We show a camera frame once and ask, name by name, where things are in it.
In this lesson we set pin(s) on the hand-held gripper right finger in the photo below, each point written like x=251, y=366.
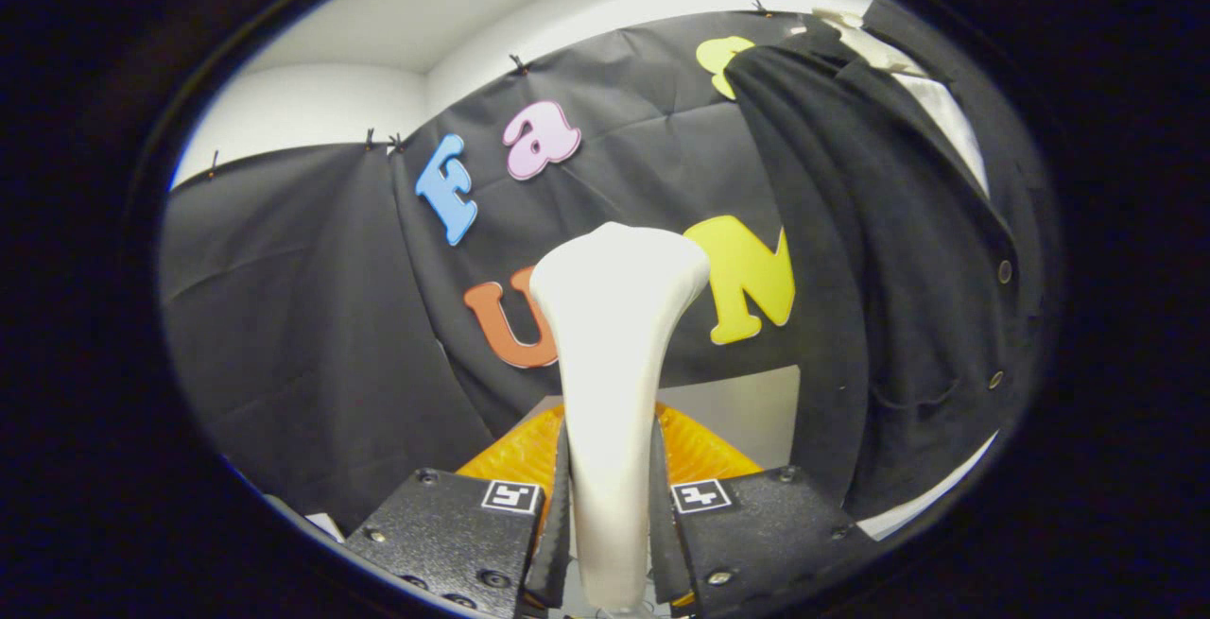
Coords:
x=662, y=543

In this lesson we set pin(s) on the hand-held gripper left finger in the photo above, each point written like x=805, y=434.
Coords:
x=558, y=553

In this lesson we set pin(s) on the white garment steamer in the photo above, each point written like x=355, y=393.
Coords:
x=614, y=364

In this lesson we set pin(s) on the black jacket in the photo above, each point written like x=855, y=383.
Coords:
x=898, y=269

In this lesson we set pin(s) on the grey topped white cabinet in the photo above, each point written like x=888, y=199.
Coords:
x=737, y=421

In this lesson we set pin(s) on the black backdrop cloth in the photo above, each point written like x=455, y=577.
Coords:
x=284, y=317

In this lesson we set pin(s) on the white plastic hanger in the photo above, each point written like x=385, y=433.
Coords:
x=874, y=47

